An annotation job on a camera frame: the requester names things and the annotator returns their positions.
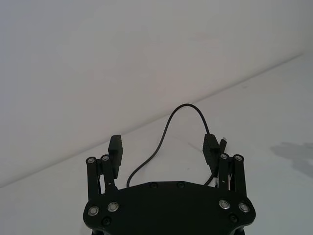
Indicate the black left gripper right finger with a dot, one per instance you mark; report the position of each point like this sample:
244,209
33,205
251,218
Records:
209,149

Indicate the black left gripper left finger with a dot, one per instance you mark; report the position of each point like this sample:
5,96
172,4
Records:
115,151

